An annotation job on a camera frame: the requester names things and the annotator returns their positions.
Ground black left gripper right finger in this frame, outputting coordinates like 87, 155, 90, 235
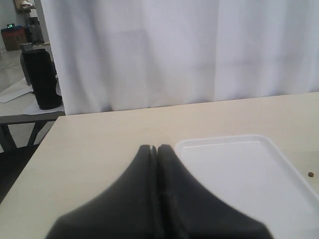
157, 144, 273, 239

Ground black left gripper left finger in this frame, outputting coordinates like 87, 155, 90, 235
46, 145, 160, 239

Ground white plastic tray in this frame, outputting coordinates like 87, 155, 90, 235
174, 135, 319, 239

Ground grey side table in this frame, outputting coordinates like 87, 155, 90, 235
0, 79, 65, 152

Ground white curtain backdrop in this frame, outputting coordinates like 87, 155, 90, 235
42, 0, 319, 115

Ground black cylindrical flask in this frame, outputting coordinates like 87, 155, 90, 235
19, 43, 62, 110

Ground white paper sheet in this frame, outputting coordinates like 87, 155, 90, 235
0, 85, 31, 103

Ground brown cardboard box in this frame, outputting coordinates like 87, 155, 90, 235
1, 25, 27, 51

